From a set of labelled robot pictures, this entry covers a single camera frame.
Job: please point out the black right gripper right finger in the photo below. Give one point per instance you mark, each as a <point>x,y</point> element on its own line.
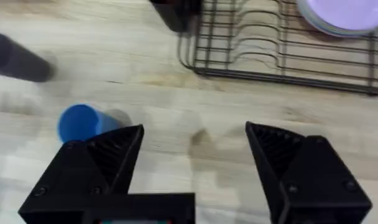
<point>310,183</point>

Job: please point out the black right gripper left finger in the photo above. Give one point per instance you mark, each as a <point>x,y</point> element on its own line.
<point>83,174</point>

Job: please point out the bright blue plastic cup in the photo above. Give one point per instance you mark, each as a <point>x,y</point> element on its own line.
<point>80,123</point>

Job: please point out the dark navy plastic cup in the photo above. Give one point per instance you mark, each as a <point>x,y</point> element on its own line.
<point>19,60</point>

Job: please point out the lilac plate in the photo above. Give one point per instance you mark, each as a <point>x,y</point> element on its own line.
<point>347,14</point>

